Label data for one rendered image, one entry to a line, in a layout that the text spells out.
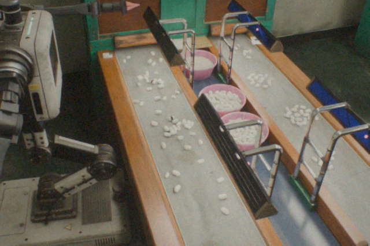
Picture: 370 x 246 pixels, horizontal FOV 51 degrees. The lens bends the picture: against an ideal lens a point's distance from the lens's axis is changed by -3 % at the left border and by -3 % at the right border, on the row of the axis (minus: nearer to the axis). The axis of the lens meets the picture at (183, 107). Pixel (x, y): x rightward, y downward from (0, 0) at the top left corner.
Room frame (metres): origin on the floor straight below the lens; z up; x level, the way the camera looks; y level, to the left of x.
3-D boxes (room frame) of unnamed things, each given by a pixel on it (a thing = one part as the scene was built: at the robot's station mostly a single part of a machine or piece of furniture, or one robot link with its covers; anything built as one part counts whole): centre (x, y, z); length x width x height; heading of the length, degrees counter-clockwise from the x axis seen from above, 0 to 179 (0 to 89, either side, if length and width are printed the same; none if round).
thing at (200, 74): (2.27, -0.08, 0.72); 0.27 x 0.27 x 0.10
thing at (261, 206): (1.10, -0.18, 1.08); 0.62 x 0.08 x 0.07; 19
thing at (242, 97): (1.85, -0.22, 0.72); 0.27 x 0.27 x 0.10
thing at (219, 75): (2.16, -0.32, 0.90); 0.20 x 0.19 x 0.45; 19
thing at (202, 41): (2.47, -0.01, 0.77); 0.33 x 0.15 x 0.01; 109
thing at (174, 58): (2.01, 0.13, 1.08); 0.62 x 0.08 x 0.07; 19
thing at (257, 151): (1.12, -0.26, 0.90); 0.20 x 0.19 x 0.45; 19
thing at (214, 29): (2.63, -0.31, 0.83); 0.30 x 0.06 x 0.07; 109
